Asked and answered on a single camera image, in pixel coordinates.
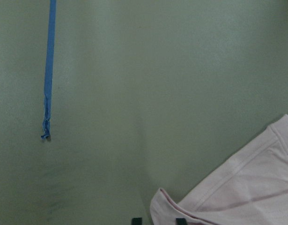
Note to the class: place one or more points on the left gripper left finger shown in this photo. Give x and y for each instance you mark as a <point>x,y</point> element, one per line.
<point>136,221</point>

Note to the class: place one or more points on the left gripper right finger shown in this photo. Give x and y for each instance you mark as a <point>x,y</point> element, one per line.
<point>180,221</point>

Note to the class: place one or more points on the pink Snoopy t-shirt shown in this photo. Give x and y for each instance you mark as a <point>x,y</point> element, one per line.
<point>250,188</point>

